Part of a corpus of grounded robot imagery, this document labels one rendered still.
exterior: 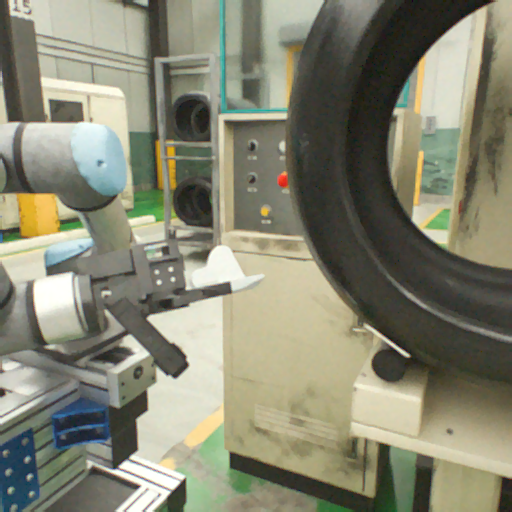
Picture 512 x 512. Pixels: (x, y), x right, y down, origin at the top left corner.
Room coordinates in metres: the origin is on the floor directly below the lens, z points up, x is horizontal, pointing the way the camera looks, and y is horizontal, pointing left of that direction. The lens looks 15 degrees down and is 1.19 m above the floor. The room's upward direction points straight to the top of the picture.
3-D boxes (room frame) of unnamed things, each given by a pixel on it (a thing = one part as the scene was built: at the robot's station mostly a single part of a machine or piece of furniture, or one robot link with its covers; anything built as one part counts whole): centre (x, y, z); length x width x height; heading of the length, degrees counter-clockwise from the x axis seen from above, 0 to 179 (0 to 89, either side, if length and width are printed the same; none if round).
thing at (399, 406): (0.73, -0.26, 0.83); 0.36 x 0.09 x 0.06; 155
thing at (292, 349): (1.56, -0.23, 0.63); 0.56 x 0.41 x 1.27; 65
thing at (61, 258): (1.13, 0.44, 0.88); 0.13 x 0.12 x 0.14; 93
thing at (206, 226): (5.10, 0.34, 0.96); 1.36 x 0.71 x 1.92; 152
